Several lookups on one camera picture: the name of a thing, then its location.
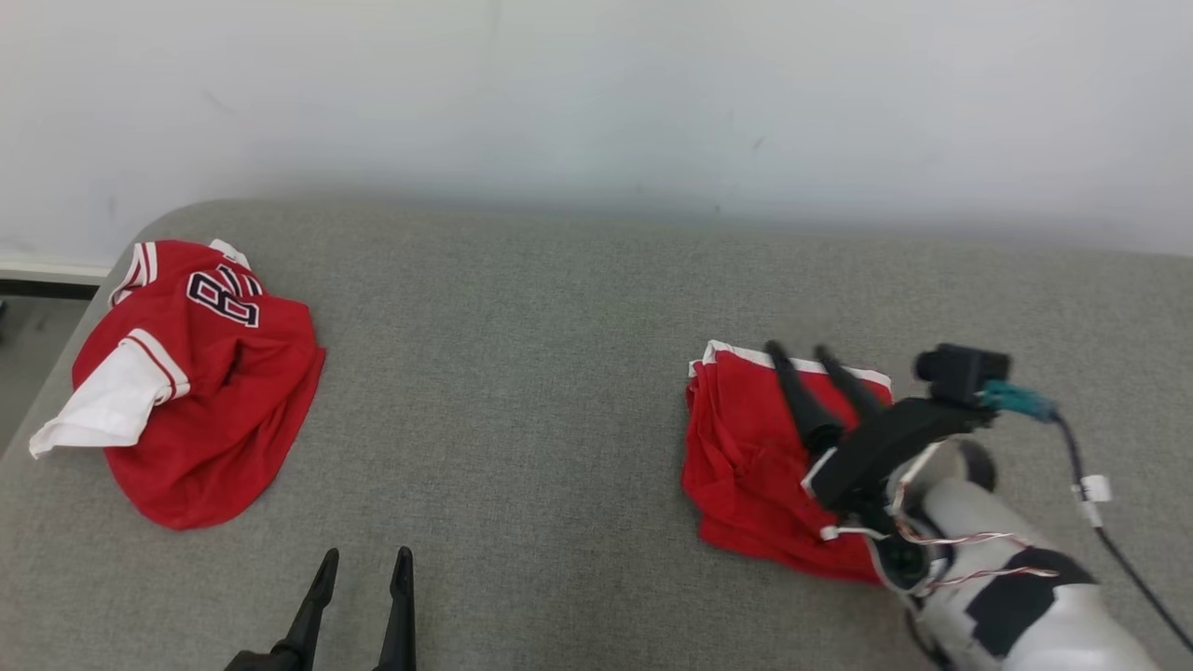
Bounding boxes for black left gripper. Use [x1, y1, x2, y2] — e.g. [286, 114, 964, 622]
[224, 546, 417, 671]

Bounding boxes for red shorts white trim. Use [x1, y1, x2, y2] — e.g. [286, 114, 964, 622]
[680, 339, 896, 584]

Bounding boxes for black cable teal plug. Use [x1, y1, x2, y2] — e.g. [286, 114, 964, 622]
[979, 379, 1193, 653]

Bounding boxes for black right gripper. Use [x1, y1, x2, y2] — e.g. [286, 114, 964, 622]
[764, 340, 994, 514]

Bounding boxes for red basketball jersey white sleeves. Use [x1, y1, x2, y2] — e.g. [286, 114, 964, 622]
[28, 239, 327, 531]

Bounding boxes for white skirting board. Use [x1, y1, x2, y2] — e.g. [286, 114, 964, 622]
[0, 258, 113, 286]

